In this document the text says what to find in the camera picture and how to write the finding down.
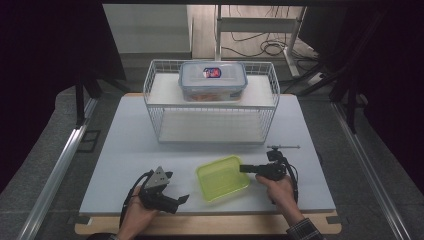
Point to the dark curtain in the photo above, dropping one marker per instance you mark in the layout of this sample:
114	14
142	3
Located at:
393	66
40	66

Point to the person's left hand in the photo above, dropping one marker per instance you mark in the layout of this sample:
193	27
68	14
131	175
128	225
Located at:
136	216

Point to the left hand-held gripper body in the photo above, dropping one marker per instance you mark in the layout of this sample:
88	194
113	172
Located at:
156	180

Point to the person's right hand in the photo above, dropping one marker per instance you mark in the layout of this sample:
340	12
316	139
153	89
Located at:
281	193

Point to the aluminium rail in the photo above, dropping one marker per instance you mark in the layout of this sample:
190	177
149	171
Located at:
56	176
366	170

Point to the green plastic container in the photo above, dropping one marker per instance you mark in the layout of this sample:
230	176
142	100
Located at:
221	178

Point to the black metal stand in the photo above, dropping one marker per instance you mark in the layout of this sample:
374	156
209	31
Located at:
80	103
351	106

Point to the white desk frame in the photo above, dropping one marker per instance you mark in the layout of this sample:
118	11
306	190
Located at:
256	25

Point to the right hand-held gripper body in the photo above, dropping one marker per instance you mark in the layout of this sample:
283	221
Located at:
275	170

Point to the clear container with blue lid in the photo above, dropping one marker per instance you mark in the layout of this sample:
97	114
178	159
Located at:
213	81

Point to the white cabinet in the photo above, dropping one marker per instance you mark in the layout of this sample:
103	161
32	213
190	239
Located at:
146	28

